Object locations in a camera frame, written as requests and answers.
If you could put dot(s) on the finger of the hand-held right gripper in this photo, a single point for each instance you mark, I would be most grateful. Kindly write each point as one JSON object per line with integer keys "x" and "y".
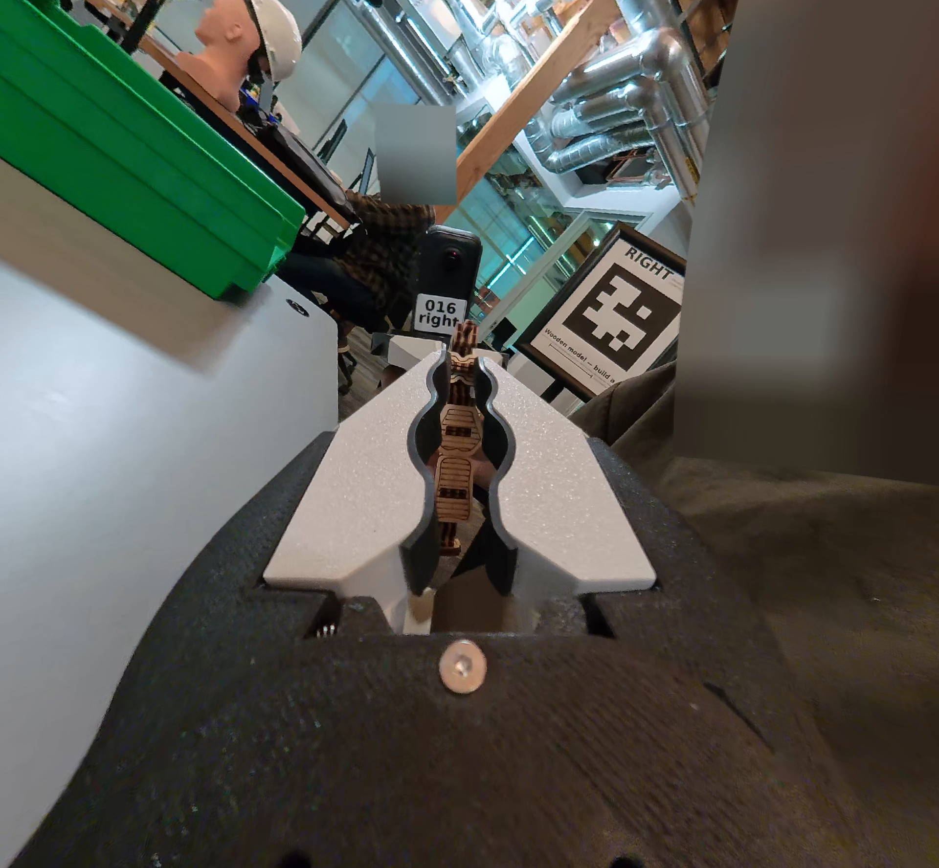
{"x": 411, "y": 353}
{"x": 539, "y": 384}

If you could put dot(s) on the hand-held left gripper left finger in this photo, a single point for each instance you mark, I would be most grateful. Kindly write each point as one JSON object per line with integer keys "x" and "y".
{"x": 345, "y": 501}

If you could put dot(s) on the wooden support beam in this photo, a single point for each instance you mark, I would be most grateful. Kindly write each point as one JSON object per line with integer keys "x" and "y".
{"x": 543, "y": 83}

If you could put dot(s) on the laser-cut wooden model piece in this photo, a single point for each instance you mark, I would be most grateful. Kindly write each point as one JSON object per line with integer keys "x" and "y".
{"x": 455, "y": 486}

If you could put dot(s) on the black equipment case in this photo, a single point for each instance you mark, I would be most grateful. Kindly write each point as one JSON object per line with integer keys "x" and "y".
{"x": 297, "y": 149}

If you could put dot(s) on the green plastic bin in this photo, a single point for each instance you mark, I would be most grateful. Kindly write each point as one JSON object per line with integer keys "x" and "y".
{"x": 132, "y": 149}

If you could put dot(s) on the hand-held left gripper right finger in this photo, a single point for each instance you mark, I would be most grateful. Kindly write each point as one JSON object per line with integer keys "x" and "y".
{"x": 572, "y": 508}

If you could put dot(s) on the white hard hat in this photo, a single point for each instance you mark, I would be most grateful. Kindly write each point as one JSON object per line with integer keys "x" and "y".
{"x": 275, "y": 24}

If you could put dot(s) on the wooden table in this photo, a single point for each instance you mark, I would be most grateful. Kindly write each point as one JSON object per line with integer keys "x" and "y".
{"x": 293, "y": 182}

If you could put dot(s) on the mannequin head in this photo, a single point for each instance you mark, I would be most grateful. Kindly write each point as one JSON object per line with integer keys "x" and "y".
{"x": 220, "y": 39}

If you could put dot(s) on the silver insulated pipes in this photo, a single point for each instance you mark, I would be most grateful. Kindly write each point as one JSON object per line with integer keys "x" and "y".
{"x": 631, "y": 90}

